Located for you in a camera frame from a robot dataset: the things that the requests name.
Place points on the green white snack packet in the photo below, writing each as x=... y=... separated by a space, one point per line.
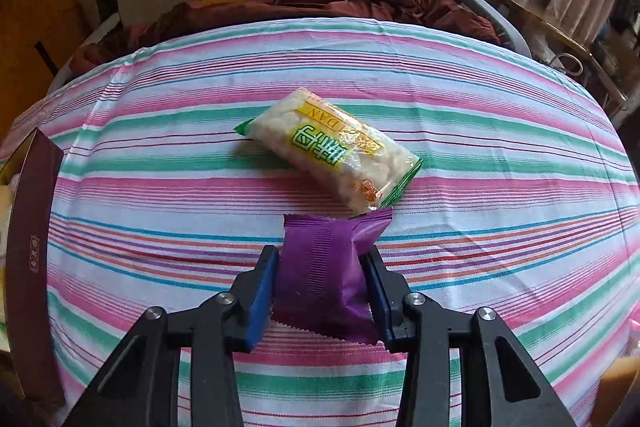
x=325 y=142

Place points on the yellow sponge block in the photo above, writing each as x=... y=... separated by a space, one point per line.
x=617 y=394

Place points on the cluttered storage rack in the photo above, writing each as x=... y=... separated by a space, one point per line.
x=620 y=37

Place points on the wooden wardrobe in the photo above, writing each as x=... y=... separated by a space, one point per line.
x=30 y=22

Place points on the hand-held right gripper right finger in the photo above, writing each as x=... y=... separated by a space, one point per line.
x=382 y=307

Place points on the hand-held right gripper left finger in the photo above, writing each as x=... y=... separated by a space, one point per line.
x=262 y=297

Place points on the gold tin box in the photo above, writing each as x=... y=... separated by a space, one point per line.
x=30 y=257

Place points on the wooden side shelf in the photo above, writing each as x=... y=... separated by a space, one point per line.
x=540 y=17

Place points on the purple snack packet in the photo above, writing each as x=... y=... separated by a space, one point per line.
x=320 y=277

